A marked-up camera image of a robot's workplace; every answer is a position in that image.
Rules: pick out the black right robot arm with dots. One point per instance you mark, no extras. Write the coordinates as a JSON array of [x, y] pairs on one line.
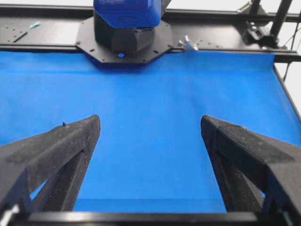
[[127, 26]]

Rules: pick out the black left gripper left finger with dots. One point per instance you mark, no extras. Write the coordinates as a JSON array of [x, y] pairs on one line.
[[45, 172]]

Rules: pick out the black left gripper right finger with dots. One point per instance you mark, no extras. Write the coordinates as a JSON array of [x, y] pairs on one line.
[[254, 172]]

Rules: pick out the black aluminium table frame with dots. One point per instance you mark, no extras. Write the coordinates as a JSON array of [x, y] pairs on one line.
[[30, 28]]

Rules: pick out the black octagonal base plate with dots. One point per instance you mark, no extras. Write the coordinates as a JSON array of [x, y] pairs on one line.
[[86, 42]]

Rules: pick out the blue table cloth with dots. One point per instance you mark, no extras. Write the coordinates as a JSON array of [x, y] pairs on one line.
[[150, 156]]

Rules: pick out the silver corner bracket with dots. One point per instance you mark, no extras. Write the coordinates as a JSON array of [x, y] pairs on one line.
[[187, 44]]

